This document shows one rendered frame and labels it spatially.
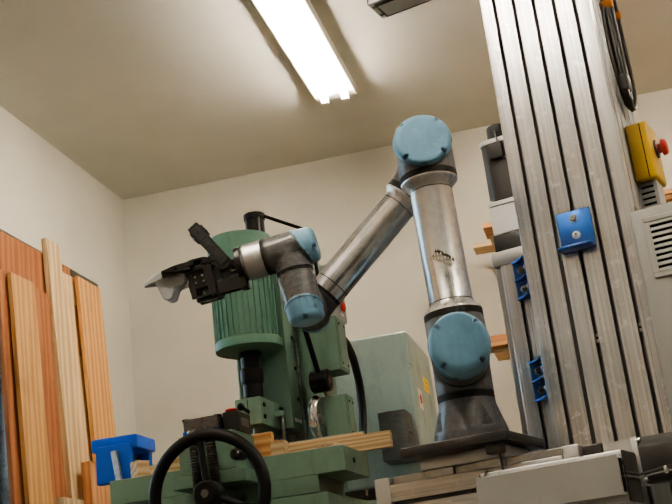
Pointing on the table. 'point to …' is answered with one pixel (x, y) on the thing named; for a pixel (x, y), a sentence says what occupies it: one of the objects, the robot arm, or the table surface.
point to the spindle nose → (251, 373)
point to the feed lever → (319, 379)
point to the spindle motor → (247, 308)
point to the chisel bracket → (261, 414)
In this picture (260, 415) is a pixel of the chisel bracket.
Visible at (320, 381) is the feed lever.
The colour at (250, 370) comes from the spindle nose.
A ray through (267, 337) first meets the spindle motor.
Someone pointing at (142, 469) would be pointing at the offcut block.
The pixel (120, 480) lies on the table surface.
